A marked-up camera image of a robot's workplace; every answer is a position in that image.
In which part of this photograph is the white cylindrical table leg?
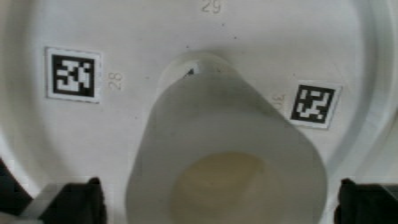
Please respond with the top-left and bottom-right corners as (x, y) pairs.
(125, 68), (329, 224)

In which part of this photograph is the white round table top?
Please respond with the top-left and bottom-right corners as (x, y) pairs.
(0, 0), (398, 224)

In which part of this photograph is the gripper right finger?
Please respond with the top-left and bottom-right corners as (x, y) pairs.
(334, 179), (398, 224)

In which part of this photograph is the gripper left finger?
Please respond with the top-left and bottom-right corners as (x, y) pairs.
(16, 176), (109, 224)

